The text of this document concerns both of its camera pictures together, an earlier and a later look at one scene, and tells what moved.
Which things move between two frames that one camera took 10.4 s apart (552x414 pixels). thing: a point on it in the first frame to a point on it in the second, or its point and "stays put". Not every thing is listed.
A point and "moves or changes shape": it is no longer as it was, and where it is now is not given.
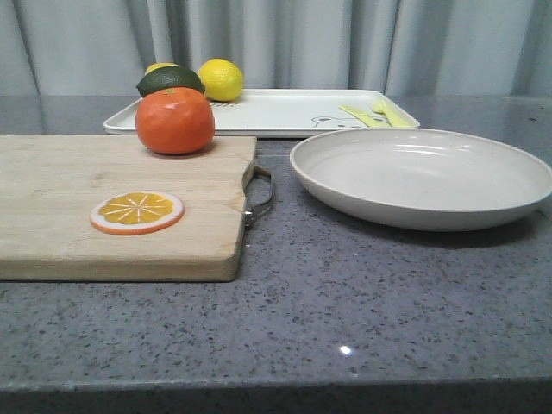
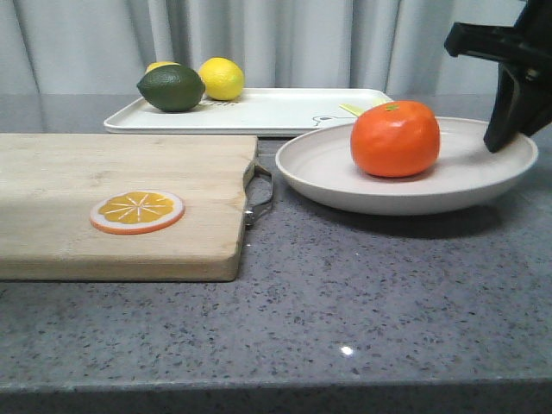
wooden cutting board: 49,185 stays put
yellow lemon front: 222,78 stays put
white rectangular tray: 282,112 stays put
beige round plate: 420,179 moves or changes shape
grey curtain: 101,48 stays put
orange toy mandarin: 175,121 to 396,138
